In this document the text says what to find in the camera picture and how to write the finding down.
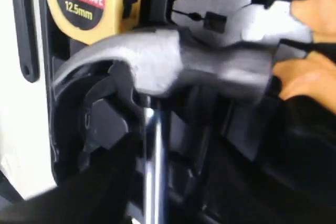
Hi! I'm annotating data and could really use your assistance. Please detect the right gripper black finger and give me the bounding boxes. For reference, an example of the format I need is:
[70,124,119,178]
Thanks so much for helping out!
[1,133,141,223]

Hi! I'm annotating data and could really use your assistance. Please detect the claw hammer black grip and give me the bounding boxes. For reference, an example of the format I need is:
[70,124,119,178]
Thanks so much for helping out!
[54,5,314,224]

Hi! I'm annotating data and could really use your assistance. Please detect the black plastic tool case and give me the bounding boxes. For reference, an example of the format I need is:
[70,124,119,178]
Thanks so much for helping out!
[49,0,335,223]

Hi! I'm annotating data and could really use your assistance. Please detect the yellow measuring tape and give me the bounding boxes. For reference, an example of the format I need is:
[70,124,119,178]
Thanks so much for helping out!
[47,0,141,45]

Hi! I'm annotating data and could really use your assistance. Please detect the adjustable wrench black handle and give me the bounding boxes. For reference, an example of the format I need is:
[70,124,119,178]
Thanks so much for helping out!
[13,0,39,83]

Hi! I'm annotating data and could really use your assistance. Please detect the orange handled pliers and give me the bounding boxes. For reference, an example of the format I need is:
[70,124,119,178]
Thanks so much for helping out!
[273,0,335,110]

